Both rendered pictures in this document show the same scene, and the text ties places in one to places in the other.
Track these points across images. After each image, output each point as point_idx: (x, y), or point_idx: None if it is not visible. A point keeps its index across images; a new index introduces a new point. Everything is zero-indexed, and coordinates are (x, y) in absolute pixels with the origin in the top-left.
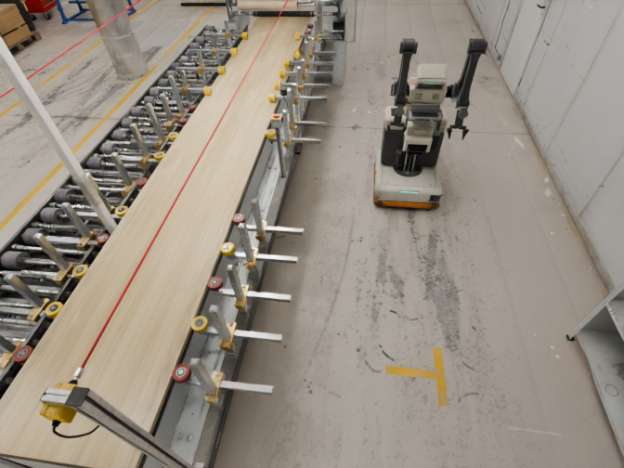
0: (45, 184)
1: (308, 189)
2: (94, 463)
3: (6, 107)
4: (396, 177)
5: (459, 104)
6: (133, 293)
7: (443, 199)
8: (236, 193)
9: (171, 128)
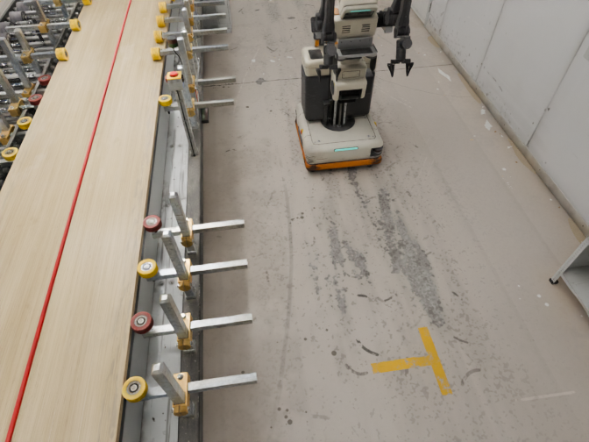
0: None
1: (223, 166)
2: None
3: None
4: (328, 133)
5: (398, 32)
6: (17, 367)
7: (382, 151)
8: (139, 188)
9: (18, 112)
